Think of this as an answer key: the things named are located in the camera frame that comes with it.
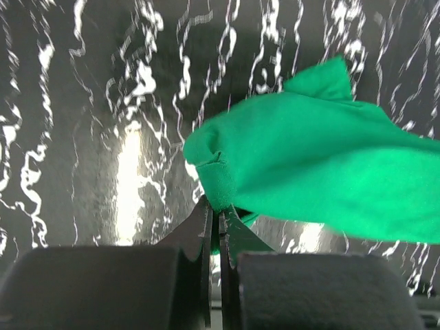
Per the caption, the green t shirt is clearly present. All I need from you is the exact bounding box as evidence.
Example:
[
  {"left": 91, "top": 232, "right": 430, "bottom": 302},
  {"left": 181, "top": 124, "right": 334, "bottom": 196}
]
[{"left": 183, "top": 56, "right": 439, "bottom": 244}]

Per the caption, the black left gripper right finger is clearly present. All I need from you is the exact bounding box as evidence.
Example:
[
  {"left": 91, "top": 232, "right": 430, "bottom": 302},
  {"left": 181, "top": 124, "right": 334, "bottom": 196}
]
[{"left": 219, "top": 208, "right": 425, "bottom": 329}]

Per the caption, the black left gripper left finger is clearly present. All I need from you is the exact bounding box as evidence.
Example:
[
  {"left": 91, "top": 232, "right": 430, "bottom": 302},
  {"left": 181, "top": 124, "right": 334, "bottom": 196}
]
[{"left": 1, "top": 197, "right": 212, "bottom": 329}]

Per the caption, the black marbled table mat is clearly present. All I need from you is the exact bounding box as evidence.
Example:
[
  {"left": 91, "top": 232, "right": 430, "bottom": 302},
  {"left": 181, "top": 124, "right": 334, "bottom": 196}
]
[{"left": 1, "top": 1, "right": 439, "bottom": 298}]

